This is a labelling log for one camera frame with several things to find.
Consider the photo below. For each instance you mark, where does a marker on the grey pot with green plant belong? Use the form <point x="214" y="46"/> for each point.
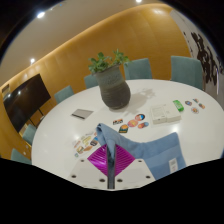
<point x="113" y="90"/>

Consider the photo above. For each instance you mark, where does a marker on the small green box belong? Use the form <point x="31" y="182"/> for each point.
<point x="178" y="105"/>

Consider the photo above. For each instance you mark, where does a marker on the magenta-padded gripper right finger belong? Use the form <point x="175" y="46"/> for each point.
<point x="124" y="160"/>

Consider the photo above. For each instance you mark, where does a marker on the ceiling lights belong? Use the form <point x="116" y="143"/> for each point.
<point x="40" y="14"/>

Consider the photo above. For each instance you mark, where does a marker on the blue towel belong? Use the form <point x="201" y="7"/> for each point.
<point x="156" y="151"/>

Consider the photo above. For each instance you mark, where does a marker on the black wall screen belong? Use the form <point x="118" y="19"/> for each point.
<point x="26" y="100"/>

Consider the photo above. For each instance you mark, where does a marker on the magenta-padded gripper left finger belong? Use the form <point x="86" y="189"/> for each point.
<point x="98" y="161"/>

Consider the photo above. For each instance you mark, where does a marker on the white calligraphy folding screen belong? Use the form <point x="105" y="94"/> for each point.
<point x="206" y="56"/>

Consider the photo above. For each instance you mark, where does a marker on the grey flat card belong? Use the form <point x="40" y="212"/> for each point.
<point x="82" y="113"/>

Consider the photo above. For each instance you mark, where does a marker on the teal chairs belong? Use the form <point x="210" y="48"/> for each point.
<point x="186" y="71"/>

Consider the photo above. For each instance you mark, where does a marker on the white flat box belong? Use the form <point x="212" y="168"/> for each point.
<point x="164" y="113"/>

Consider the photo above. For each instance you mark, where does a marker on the small round sticker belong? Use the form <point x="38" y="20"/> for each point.
<point x="188" y="103"/>
<point x="201" y="106"/>
<point x="195" y="110"/>
<point x="195" y="100"/>

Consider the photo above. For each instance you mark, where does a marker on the colourful sticker sheet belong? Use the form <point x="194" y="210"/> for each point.
<point x="85" y="143"/>

